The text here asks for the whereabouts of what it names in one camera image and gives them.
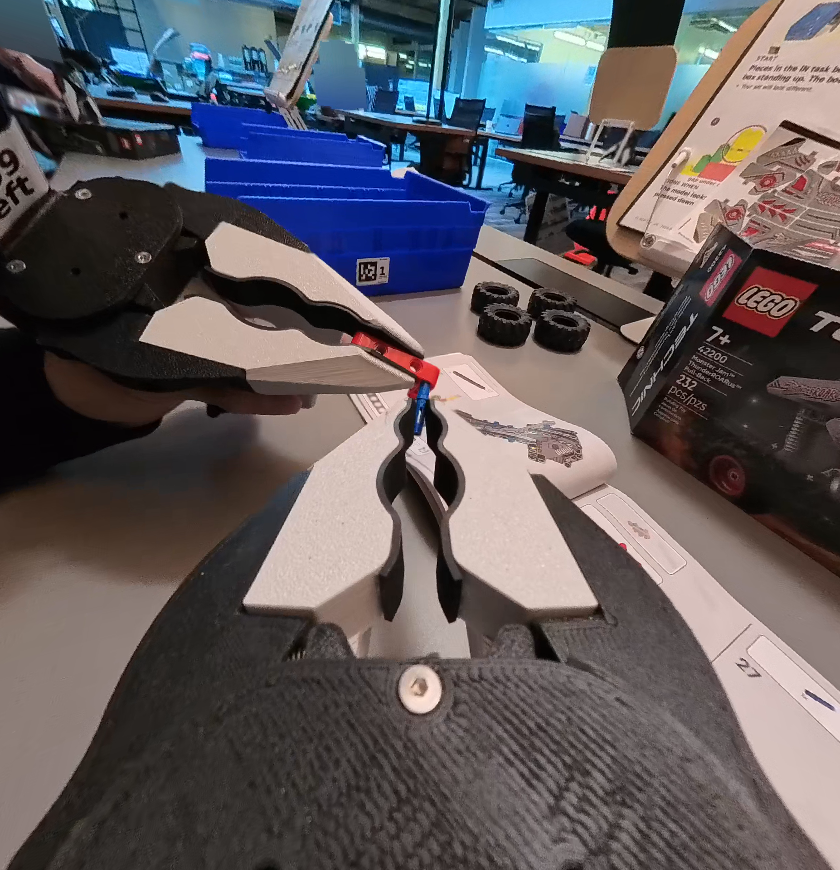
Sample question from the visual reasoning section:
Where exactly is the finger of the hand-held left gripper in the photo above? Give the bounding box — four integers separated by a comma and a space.
202, 221, 427, 360
138, 297, 417, 398

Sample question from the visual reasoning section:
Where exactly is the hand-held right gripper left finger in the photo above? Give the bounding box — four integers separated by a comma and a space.
242, 404, 413, 659

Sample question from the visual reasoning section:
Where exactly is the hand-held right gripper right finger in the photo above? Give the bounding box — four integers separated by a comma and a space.
423, 404, 603, 659

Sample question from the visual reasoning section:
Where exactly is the red angled toy beam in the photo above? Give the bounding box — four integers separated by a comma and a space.
350, 331, 441, 401

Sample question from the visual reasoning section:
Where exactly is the grey desk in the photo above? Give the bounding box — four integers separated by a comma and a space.
0, 132, 840, 870

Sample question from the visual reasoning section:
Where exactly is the person's left hand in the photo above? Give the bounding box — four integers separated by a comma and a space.
44, 353, 319, 427

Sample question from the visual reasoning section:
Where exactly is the black toy set box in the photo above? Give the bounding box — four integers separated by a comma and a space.
617, 224, 840, 585
53, 116, 183, 160

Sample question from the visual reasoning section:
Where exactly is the white instruction booklet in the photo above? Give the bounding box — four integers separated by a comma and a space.
348, 352, 840, 870

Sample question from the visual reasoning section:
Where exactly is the blue storage bin with tag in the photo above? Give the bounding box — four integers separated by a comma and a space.
238, 170, 490, 298

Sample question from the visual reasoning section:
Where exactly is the black toy tire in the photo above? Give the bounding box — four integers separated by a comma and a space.
526, 287, 576, 320
477, 304, 533, 348
533, 309, 591, 353
471, 280, 520, 315

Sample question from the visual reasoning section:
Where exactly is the wooden display board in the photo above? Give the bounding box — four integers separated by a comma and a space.
590, 44, 678, 130
605, 0, 840, 280
267, 0, 335, 110

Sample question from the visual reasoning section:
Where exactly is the background office table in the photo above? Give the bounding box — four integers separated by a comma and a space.
495, 146, 638, 242

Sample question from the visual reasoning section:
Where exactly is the white sheet clip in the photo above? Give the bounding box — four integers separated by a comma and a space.
637, 146, 693, 254

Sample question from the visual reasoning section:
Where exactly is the grey red sticker sheet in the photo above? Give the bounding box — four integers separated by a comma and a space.
692, 121, 840, 249

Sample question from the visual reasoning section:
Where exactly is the white instruction sheet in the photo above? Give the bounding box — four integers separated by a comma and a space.
631, 0, 840, 269

